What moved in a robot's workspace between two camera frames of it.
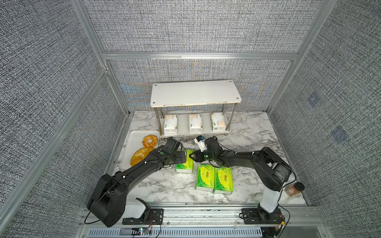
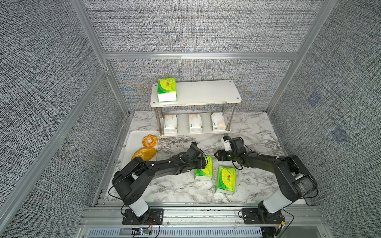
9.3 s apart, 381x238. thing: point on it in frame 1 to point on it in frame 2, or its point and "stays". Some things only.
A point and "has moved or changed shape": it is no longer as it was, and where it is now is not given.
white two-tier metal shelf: x=173 y=94 stays
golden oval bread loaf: x=139 y=154 stays
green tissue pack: x=223 y=180 stays
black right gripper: x=197 y=155 to x=220 y=153
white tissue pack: x=218 y=121 stays
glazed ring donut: x=145 y=140 stays
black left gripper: x=178 y=159 to x=200 y=162
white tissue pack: x=195 y=124 stays
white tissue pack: x=170 y=123 stays
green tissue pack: x=205 y=181 has moved or changed shape
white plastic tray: x=134 y=141 stays
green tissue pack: x=187 y=167 has moved or changed shape
